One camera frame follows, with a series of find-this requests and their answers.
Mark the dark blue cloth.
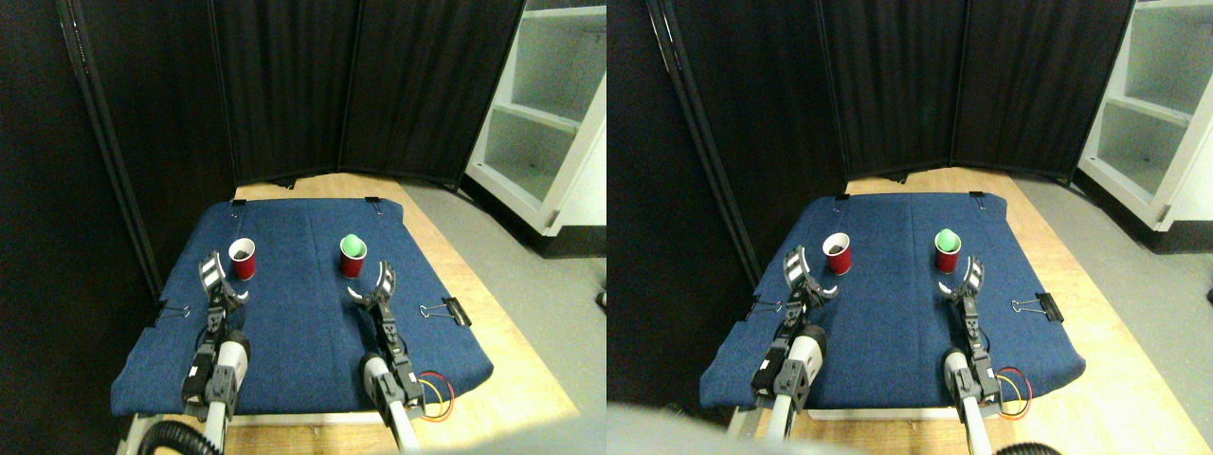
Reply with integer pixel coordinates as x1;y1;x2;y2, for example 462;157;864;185
110;196;495;419
699;192;1087;411

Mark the black curtain stand pole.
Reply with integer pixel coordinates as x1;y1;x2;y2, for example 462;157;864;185
54;0;163;300
643;0;761;287

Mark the white shelf unit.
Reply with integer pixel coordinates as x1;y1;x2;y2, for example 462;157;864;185
1077;0;1213;231
464;5;607;238

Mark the orange wire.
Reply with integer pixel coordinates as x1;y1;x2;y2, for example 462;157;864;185
419;371;457;424
994;366;1033;419

